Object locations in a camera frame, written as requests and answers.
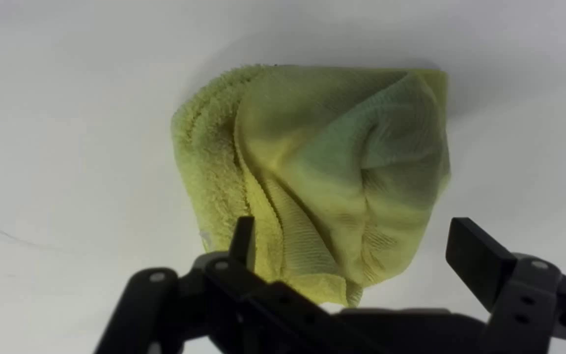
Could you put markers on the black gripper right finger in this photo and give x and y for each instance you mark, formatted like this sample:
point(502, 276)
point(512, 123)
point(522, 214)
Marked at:
point(479, 261)

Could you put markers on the yellow-green towel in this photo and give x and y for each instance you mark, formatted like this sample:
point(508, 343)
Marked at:
point(341, 170)

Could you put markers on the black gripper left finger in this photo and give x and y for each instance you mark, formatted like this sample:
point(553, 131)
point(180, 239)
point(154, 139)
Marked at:
point(243, 243)

